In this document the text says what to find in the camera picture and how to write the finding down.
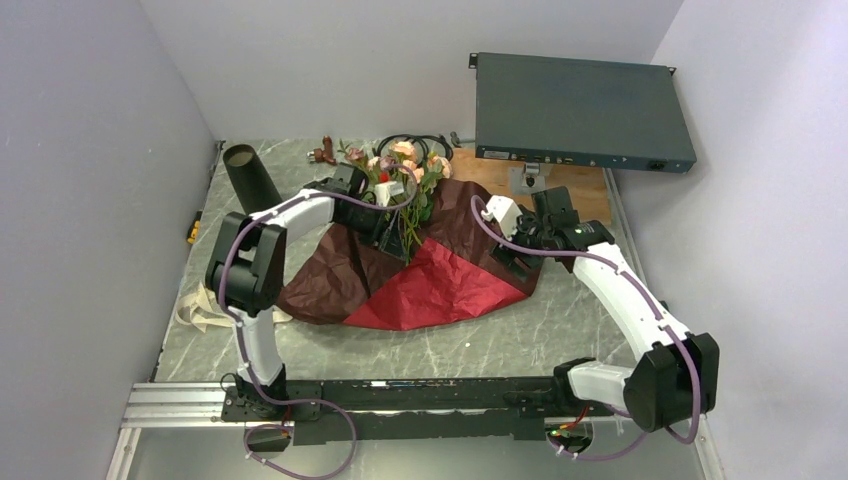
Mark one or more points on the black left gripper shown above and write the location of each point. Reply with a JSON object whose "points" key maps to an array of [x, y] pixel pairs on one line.
{"points": [[392, 243]]}

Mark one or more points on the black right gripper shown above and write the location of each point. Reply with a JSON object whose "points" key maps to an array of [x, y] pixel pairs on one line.
{"points": [[507, 256]]}

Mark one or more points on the red flower bouquet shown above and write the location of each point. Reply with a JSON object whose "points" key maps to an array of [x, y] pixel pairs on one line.
{"points": [[410, 161]]}

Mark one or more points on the dark red wrapping paper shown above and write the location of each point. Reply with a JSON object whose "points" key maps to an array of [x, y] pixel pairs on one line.
{"points": [[452, 276]]}

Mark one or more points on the beige ribbon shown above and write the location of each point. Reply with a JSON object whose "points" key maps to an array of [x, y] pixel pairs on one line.
{"points": [[200, 309]]}

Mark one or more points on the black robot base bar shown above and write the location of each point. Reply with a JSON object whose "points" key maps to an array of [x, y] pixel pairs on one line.
{"points": [[316, 412]]}

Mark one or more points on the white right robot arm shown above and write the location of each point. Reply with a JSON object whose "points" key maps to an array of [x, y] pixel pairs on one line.
{"points": [[675, 377]]}

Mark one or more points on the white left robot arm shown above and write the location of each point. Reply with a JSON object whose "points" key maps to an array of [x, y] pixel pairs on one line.
{"points": [[246, 269]]}

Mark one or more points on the black cone vase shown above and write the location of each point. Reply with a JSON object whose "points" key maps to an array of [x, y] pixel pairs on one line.
{"points": [[250, 179]]}

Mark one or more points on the wooden board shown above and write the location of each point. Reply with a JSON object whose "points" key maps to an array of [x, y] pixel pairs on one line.
{"points": [[586, 185]]}

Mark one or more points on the brown small figurine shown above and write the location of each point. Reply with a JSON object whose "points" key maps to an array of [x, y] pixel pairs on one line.
{"points": [[325, 153]]}

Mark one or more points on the yellow tool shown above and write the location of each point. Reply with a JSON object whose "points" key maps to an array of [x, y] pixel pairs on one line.
{"points": [[192, 230]]}

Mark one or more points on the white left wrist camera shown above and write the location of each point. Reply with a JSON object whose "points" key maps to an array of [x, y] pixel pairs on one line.
{"points": [[388, 191]]}

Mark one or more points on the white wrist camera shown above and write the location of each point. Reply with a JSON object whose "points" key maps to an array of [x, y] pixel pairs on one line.
{"points": [[388, 191], [505, 212]]}

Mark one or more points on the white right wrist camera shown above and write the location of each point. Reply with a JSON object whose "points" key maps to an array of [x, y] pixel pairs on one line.
{"points": [[505, 212]]}

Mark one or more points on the metal switch stand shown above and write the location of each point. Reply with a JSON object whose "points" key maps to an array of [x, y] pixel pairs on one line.
{"points": [[529, 178]]}

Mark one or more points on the dark green network switch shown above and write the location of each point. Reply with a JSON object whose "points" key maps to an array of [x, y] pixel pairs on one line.
{"points": [[590, 113]]}

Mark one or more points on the aluminium frame rail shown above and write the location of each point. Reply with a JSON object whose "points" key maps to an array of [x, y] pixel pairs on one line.
{"points": [[186, 405]]}

